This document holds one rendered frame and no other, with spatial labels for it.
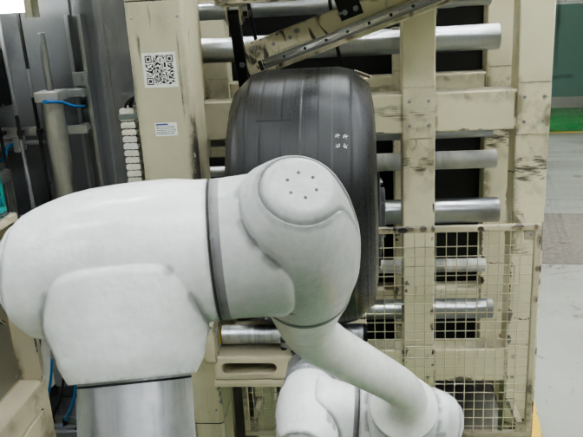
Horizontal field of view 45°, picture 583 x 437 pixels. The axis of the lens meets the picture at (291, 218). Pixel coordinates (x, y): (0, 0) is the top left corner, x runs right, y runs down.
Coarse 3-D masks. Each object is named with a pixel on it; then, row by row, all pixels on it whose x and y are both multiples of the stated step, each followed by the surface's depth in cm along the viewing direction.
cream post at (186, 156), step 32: (128, 0) 147; (160, 0) 147; (192, 0) 156; (128, 32) 150; (160, 32) 149; (192, 32) 155; (192, 64) 154; (160, 96) 153; (192, 96) 153; (192, 128) 155; (160, 160) 158; (192, 160) 157; (224, 416) 178
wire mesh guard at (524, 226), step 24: (456, 240) 200; (456, 264) 202; (480, 264) 202; (504, 264) 201; (528, 264) 201; (384, 312) 209; (432, 312) 208; (456, 312) 207; (480, 312) 206; (504, 312) 206; (384, 336) 211; (528, 336) 208; (528, 360) 209; (504, 384) 213; (528, 384) 211; (264, 408) 223; (480, 408) 216; (504, 408) 216; (528, 408) 214; (264, 432) 224; (480, 432) 218; (504, 432) 217; (528, 432) 216
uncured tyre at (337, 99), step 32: (256, 96) 145; (288, 96) 144; (320, 96) 143; (352, 96) 143; (256, 128) 140; (288, 128) 139; (320, 128) 138; (352, 128) 139; (256, 160) 138; (320, 160) 136; (352, 160) 136; (352, 192) 136; (352, 320) 157
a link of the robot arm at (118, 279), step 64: (128, 192) 60; (192, 192) 61; (0, 256) 60; (64, 256) 58; (128, 256) 57; (192, 256) 58; (64, 320) 57; (128, 320) 57; (192, 320) 59; (128, 384) 57; (192, 384) 63
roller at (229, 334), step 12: (228, 324) 163; (240, 324) 163; (252, 324) 162; (264, 324) 162; (348, 324) 160; (360, 324) 159; (228, 336) 161; (240, 336) 161; (252, 336) 160; (264, 336) 160; (276, 336) 160; (360, 336) 158
